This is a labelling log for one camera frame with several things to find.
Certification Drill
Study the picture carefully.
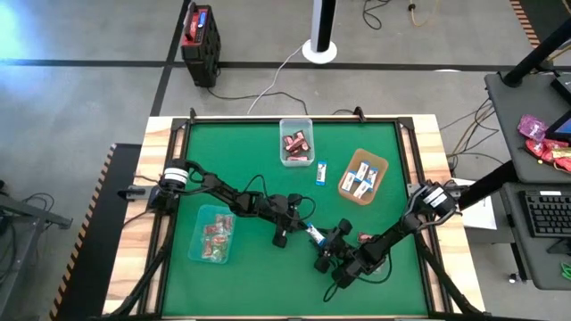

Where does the black metal table frame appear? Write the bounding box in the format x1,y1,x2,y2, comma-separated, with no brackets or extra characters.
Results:
102,105,487,321

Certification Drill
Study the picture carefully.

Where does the black tablet screen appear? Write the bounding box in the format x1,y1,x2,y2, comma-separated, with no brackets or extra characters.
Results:
544,109,571,144

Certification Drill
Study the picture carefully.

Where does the white pole with round base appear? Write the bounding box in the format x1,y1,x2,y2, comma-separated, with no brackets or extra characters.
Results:
302,0,339,64

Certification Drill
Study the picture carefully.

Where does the clear plastic bin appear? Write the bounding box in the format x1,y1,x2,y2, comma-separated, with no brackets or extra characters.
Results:
278,117,316,169

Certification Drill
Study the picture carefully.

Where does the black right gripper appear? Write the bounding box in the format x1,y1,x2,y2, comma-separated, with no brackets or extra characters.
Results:
313,218,356,275

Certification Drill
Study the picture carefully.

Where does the white paper sheet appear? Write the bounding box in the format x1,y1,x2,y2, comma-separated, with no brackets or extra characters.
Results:
445,177,498,231

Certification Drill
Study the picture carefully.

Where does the orange plastic bin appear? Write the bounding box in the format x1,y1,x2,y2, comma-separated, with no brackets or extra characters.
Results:
337,147,391,207

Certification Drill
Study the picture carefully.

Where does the green table mat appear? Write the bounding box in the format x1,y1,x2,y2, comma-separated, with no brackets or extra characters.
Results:
161,120,429,317

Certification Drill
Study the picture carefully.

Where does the grey metal stand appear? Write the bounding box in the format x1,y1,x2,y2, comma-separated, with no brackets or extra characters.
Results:
0,180,73,321

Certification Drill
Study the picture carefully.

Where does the black coiled cable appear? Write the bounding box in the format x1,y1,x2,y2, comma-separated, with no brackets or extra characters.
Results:
361,0,393,31

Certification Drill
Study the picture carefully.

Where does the teal plastic bin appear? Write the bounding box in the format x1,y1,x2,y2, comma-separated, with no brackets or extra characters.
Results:
187,204,237,266

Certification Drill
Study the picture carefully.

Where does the black floor cable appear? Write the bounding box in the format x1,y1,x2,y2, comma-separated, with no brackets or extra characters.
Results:
207,86,310,116

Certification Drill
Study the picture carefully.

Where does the black slanted table leg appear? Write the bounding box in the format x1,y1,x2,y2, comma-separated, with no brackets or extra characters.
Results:
457,160,521,210

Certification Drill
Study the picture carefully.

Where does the yellow cable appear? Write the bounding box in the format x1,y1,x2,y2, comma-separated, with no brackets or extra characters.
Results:
409,0,441,27

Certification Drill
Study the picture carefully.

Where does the black keyboard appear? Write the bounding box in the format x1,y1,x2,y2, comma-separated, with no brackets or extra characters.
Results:
519,189,571,239

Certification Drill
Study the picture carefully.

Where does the white floor cable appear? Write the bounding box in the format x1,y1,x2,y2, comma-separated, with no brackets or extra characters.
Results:
246,44,305,116

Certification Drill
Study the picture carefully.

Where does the black stand pole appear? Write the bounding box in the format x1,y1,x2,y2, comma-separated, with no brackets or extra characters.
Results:
501,17,571,88

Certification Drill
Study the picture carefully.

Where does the red candy bag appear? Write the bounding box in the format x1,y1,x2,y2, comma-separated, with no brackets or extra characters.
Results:
525,137,571,173

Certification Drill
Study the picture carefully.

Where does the grey work table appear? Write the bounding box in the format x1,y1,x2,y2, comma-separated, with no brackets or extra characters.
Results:
484,70,571,184
501,181,571,291

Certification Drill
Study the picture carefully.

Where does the black cable bundle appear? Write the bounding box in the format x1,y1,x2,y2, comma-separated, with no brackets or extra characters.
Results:
439,97,501,166

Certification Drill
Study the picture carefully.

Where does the purple candy bag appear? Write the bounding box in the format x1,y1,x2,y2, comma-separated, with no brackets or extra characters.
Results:
517,114,550,143

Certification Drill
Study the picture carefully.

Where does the black red equipment crate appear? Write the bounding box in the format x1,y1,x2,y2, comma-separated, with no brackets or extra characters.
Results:
180,2,222,88

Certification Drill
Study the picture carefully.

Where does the black hazard-striped floor mat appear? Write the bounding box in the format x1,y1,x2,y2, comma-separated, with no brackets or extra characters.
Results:
48,142,144,321

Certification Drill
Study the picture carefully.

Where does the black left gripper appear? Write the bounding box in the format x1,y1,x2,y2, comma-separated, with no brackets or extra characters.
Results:
266,192,316,249

